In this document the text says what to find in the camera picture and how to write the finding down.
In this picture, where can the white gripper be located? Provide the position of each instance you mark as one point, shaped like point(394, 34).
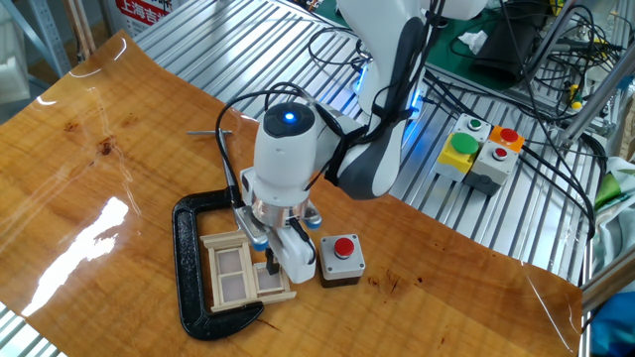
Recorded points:
point(297, 265)

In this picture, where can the green bench mat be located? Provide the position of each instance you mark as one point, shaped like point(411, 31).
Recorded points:
point(446, 54)

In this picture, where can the glossy wood-grain mat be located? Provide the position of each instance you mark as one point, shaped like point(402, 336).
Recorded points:
point(99, 149)

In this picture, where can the black pouch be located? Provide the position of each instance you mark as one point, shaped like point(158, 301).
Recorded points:
point(506, 49)

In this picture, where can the slanted aluminium frame post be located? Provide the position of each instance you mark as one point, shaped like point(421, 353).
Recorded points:
point(595, 96)

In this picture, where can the crumpled white paper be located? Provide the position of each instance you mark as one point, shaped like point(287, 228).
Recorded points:
point(473, 42)

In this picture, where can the black iron C-clamp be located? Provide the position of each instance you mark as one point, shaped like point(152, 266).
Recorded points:
point(186, 258)

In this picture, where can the miniature wooden window frame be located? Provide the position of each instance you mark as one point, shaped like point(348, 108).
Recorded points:
point(238, 297)

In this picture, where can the grey box red push-button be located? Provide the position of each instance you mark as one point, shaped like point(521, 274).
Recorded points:
point(330, 263)

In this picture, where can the bundle of wooden sticks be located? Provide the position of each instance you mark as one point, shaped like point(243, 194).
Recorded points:
point(82, 30)

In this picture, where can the white box small green button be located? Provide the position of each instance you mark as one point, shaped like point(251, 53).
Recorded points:
point(475, 124)

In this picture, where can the blue fabric item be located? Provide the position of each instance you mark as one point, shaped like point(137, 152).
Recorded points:
point(615, 327)

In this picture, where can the red and white printed box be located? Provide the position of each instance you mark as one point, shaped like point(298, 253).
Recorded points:
point(144, 15)

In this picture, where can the blue-grey shelf upright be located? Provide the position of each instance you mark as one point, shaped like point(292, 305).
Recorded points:
point(47, 35)

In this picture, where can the orange box red button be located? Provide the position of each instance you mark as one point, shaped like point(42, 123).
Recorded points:
point(508, 135)

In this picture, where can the silver wrist mount blue caps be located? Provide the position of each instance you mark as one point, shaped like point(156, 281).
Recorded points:
point(248, 223)

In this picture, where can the aluminium profile bar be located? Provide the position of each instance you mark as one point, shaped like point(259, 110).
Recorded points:
point(607, 285)

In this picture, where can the grey box small red button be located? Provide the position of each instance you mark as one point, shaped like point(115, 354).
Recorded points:
point(491, 168)

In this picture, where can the small wooden sliding sash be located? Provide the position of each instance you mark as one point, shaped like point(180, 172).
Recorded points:
point(262, 282)

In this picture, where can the yellow box green mushroom button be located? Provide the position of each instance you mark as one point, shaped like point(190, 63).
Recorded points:
point(456, 156)

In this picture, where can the green and white cloth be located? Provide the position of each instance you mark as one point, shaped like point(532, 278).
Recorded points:
point(617, 218)

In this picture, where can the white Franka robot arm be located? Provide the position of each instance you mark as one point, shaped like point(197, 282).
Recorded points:
point(285, 158)

